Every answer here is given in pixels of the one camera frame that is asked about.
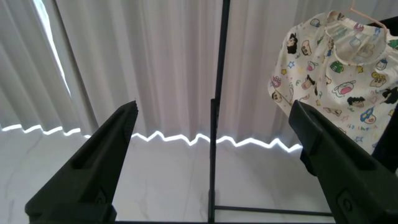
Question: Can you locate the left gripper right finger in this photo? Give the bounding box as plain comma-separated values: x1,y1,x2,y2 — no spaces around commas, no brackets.
288,99,398,222

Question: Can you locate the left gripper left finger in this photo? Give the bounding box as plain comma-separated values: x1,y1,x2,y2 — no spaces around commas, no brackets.
24,100,139,222

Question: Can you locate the cream printed garment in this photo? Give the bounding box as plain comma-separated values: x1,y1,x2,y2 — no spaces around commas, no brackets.
267,10,398,155

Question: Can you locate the pink clothes hanger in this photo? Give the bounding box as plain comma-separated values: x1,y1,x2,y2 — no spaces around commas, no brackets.
349,0,389,35

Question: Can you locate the black clothes rack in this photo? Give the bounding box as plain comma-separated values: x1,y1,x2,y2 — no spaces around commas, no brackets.
207,0,333,222

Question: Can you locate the white curtain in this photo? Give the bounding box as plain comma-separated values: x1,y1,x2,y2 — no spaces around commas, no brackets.
0,0,398,153

